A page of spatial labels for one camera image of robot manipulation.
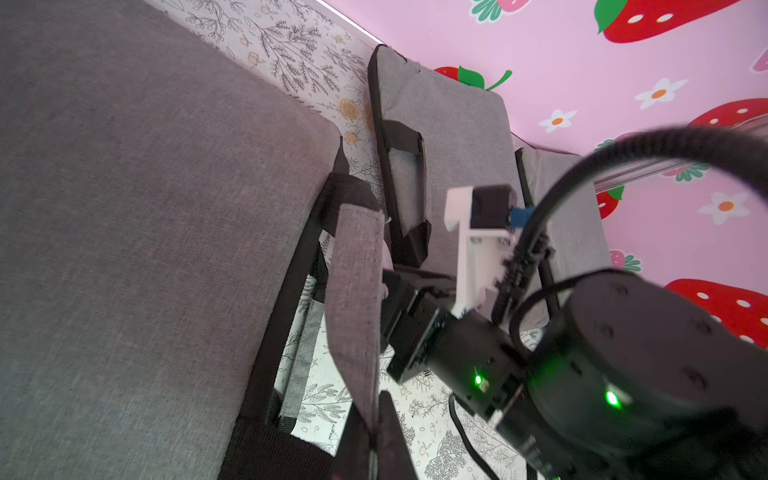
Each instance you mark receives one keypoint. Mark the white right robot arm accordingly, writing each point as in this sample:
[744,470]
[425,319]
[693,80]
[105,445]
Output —
[603,375]

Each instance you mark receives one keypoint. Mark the aluminium frame post right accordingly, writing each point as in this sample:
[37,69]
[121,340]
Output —
[624,175]

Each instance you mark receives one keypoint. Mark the floral patterned table mat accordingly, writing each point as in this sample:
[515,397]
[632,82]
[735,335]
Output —
[314,59]

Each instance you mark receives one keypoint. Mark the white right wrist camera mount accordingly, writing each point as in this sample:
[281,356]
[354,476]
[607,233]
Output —
[485,219]

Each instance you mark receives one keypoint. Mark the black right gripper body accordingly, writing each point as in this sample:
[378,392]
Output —
[471,355]

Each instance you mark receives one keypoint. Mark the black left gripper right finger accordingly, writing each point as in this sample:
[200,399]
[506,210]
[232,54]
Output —
[393,457]

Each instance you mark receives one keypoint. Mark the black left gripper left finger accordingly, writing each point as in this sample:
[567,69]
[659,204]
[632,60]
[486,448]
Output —
[354,458]

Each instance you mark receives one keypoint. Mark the grey laptop bag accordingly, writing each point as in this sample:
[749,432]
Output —
[575,229]
[160,211]
[433,134]

